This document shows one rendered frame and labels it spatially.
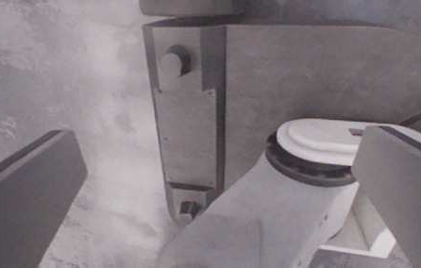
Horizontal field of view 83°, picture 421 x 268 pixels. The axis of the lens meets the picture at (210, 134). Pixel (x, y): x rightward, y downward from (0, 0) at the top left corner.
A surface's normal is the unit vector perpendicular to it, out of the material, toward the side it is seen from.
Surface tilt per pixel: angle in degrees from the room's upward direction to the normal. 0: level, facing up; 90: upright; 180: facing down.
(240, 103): 0
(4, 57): 0
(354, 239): 90
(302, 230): 90
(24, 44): 0
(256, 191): 90
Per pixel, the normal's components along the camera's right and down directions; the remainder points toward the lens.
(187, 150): -0.19, 0.49
